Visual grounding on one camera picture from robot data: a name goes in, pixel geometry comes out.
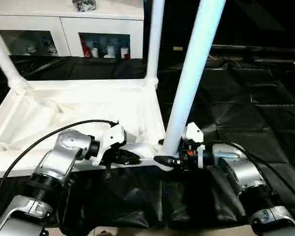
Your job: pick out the blue white patterned jar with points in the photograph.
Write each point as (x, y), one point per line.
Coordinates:
(84, 5)

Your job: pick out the white glass door cabinet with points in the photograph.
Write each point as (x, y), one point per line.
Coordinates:
(64, 22)

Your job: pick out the dark cabinet with gold label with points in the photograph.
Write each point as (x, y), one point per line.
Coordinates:
(177, 24)

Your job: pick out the red bottle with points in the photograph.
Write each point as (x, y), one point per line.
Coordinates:
(85, 49)

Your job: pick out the black mat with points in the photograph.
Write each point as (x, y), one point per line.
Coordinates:
(236, 110)

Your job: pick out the white plastic table top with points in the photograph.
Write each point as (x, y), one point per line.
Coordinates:
(76, 110)

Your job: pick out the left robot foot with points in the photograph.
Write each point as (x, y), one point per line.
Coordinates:
(103, 233)

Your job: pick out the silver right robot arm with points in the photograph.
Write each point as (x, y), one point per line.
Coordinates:
(243, 172)

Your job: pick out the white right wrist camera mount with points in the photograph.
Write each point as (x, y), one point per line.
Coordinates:
(194, 131)

